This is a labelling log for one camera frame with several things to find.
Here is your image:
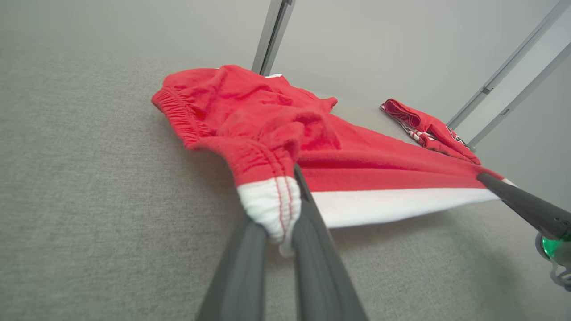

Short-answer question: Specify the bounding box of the red printed shirt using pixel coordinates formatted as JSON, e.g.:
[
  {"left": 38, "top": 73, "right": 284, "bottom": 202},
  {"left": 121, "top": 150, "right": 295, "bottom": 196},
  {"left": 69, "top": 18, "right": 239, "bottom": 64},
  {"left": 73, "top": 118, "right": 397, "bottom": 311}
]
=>
[{"left": 151, "top": 64, "right": 518, "bottom": 258}]

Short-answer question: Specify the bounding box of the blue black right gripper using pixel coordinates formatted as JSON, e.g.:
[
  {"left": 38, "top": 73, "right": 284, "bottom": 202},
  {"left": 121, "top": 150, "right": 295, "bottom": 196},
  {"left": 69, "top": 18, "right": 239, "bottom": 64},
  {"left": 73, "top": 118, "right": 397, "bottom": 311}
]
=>
[{"left": 476, "top": 172, "right": 571, "bottom": 293}]

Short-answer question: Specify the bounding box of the grey metal wall rail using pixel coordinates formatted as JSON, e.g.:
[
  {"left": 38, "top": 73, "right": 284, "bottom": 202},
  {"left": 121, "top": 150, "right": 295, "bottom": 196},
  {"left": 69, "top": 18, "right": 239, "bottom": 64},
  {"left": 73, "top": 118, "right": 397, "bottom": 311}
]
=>
[
  {"left": 466, "top": 42, "right": 571, "bottom": 152},
  {"left": 446, "top": 0, "right": 571, "bottom": 130}
]

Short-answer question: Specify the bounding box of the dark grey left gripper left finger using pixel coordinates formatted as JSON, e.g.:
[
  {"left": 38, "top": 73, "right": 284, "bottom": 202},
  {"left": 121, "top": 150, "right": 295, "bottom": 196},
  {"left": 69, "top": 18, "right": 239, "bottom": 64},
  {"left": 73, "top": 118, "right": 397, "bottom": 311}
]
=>
[{"left": 196, "top": 214, "right": 269, "bottom": 321}]

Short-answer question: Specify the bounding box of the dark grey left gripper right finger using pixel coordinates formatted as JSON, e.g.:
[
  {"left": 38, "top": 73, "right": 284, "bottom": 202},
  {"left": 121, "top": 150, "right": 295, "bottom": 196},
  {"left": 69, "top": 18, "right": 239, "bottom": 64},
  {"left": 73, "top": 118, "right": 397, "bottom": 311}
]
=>
[{"left": 292, "top": 164, "right": 369, "bottom": 321}]

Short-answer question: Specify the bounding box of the grey metal partition post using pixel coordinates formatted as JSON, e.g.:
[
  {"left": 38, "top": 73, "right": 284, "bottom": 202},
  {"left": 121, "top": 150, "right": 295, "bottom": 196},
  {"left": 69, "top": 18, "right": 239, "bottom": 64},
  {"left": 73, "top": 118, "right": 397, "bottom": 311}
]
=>
[{"left": 251, "top": 0, "right": 295, "bottom": 77}]

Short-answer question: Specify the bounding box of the red shirt with white sleeves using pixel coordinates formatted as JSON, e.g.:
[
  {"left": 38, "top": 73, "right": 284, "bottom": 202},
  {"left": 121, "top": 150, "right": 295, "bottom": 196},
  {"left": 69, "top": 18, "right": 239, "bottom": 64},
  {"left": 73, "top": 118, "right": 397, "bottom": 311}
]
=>
[{"left": 380, "top": 98, "right": 482, "bottom": 166}]

